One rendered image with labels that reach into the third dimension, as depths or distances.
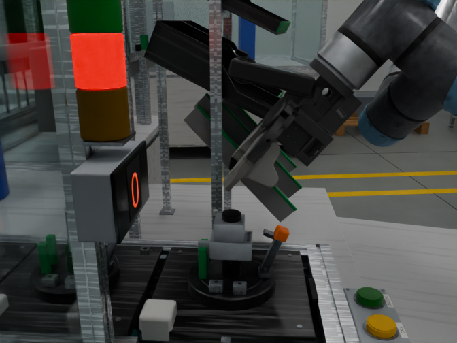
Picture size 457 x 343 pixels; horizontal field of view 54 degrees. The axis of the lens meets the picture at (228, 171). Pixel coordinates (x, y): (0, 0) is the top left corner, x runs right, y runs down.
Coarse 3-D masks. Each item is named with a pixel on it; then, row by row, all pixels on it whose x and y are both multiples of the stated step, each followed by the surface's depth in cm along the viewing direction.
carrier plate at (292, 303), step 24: (168, 264) 78; (192, 264) 78; (288, 264) 78; (168, 288) 71; (288, 288) 71; (192, 312) 65; (216, 312) 65; (240, 312) 65; (264, 312) 65; (288, 312) 65; (192, 336) 61; (216, 336) 61; (240, 336) 61; (264, 336) 61; (288, 336) 60; (312, 336) 60
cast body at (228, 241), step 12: (216, 216) 69; (228, 216) 67; (240, 216) 68; (216, 228) 67; (228, 228) 67; (240, 228) 67; (204, 240) 70; (216, 240) 68; (228, 240) 67; (240, 240) 67; (216, 252) 68; (228, 252) 68; (240, 252) 68
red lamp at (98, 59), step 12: (72, 36) 41; (84, 36) 40; (96, 36) 40; (108, 36) 41; (120, 36) 42; (72, 48) 41; (84, 48) 41; (96, 48) 41; (108, 48) 41; (120, 48) 42; (84, 60) 41; (96, 60) 41; (108, 60) 41; (120, 60) 42; (84, 72) 41; (96, 72) 41; (108, 72) 42; (120, 72) 43; (84, 84) 42; (96, 84) 42; (108, 84) 42; (120, 84) 43
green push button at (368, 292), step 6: (360, 288) 71; (366, 288) 71; (372, 288) 71; (360, 294) 69; (366, 294) 69; (372, 294) 69; (378, 294) 69; (360, 300) 69; (366, 300) 68; (372, 300) 68; (378, 300) 68; (372, 306) 68
